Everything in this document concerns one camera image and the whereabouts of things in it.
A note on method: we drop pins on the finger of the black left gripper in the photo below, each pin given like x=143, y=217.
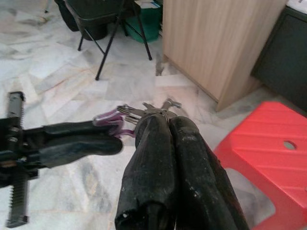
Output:
x=84, y=147
x=76, y=128

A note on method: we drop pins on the dark grey cabinet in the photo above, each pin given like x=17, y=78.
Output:
x=285, y=64

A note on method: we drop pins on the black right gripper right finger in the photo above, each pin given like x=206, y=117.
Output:
x=199, y=179

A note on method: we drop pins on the light wood cabinet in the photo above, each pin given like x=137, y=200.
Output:
x=216, y=48

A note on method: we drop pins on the black folding chair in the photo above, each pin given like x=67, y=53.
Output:
x=104, y=57

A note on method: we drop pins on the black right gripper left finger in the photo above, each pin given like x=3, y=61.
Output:
x=151, y=167

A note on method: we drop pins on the red plastic stool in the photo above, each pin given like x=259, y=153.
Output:
x=263, y=148

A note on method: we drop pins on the green storage box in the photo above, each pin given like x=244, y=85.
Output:
x=151, y=24

